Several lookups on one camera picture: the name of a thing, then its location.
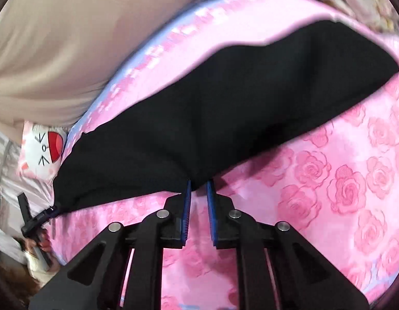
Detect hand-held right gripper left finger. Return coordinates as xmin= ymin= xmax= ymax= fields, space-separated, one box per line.
xmin=28 ymin=180 xmax=191 ymax=310

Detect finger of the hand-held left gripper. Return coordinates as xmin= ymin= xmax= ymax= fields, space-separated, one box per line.
xmin=31 ymin=206 xmax=60 ymax=230

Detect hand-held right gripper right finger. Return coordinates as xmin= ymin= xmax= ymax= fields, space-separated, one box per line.
xmin=206 ymin=180 xmax=370 ymax=310

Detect black pants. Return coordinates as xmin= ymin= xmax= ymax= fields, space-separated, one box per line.
xmin=53 ymin=19 xmax=399 ymax=215

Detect person's left hand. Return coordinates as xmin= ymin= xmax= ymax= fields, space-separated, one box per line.
xmin=37 ymin=229 xmax=55 ymax=253

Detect cat face pillow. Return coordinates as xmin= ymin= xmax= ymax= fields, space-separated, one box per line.
xmin=20 ymin=121 xmax=70 ymax=182

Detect brown furry cloth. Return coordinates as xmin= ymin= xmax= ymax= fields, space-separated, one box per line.
xmin=0 ymin=260 xmax=43 ymax=307

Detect pink rose bedsheet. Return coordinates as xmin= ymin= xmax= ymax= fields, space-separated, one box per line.
xmin=51 ymin=0 xmax=399 ymax=310

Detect beige cloth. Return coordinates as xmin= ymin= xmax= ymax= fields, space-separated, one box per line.
xmin=0 ymin=0 xmax=284 ymax=146

